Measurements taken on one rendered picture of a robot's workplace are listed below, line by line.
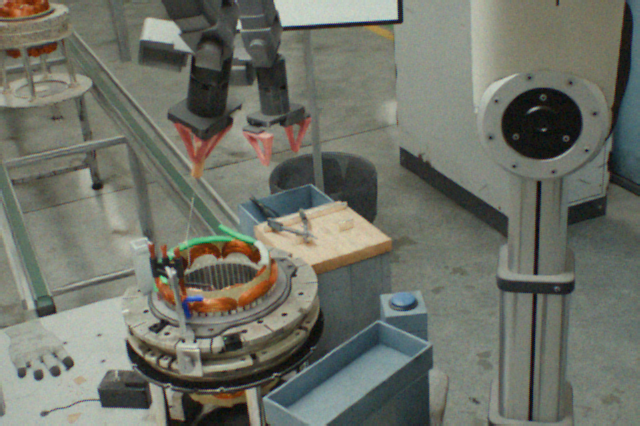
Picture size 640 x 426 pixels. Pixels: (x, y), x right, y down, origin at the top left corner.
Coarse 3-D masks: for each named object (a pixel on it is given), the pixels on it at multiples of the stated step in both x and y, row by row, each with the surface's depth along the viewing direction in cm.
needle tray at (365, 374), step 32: (352, 352) 139; (384, 352) 141; (416, 352) 138; (288, 384) 129; (320, 384) 135; (352, 384) 134; (384, 384) 128; (288, 416) 124; (320, 416) 128; (352, 416) 125; (384, 416) 133
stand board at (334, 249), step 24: (288, 216) 177; (336, 216) 175; (264, 240) 171; (288, 240) 168; (312, 240) 167; (336, 240) 166; (360, 240) 166; (384, 240) 165; (312, 264) 159; (336, 264) 162
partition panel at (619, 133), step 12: (636, 0) 360; (636, 12) 362; (636, 24) 363; (636, 36) 365; (636, 48) 367; (636, 60) 368; (636, 72) 370; (636, 84) 372; (624, 96) 380; (636, 96) 373; (624, 108) 382; (636, 108) 375; (624, 120) 384; (636, 120) 377; (624, 132) 386; (636, 132) 379; (612, 144) 395; (624, 144) 387; (636, 144) 381; (624, 156) 389; (636, 156) 382; (612, 168) 399; (624, 168) 391; (636, 168) 384; (636, 180) 386
